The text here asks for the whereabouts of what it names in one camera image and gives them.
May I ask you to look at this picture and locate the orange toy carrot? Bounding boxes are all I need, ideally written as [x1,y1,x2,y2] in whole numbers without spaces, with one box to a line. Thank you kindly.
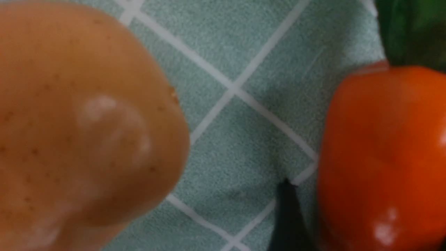
[317,0,446,251]

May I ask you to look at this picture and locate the checkered green tablecloth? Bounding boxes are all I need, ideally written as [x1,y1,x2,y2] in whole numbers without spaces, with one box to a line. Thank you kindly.
[80,0,383,251]

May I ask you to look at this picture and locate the brown toy potato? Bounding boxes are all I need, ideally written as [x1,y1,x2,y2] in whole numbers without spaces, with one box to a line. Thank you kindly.
[0,0,190,251]

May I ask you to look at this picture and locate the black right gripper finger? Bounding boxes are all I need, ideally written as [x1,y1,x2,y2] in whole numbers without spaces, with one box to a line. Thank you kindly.
[269,178,316,251]

